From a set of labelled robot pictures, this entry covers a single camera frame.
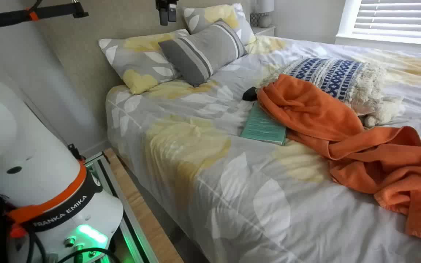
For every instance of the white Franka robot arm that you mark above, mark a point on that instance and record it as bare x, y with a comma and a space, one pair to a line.
25, 147

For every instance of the small black appliance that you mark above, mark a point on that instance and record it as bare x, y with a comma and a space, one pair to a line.
250, 94

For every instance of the light teal cloth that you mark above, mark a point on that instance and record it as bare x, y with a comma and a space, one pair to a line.
262, 128

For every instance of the bed with floral duvet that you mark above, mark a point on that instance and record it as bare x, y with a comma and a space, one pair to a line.
230, 195

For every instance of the grey striped pillow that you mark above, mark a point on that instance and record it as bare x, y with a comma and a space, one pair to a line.
200, 52

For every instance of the large floral grey yellow pillow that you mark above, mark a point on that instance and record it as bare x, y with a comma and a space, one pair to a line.
137, 60

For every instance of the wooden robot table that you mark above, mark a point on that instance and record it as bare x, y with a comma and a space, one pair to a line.
139, 212

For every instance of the dark bedside nightstand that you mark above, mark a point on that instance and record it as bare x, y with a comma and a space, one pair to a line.
266, 31

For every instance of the small floral grey yellow pillow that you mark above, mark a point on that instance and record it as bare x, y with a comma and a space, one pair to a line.
205, 14

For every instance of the white bedside lamp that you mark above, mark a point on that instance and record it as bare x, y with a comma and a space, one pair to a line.
262, 9

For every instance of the orange blanket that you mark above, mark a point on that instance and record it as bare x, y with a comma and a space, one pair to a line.
366, 155

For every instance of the white window blinds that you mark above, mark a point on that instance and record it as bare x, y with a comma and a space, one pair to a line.
395, 20

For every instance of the black mounted camera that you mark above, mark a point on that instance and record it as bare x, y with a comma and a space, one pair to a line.
165, 12

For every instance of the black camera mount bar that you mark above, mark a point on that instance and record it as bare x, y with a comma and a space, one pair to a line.
6, 18

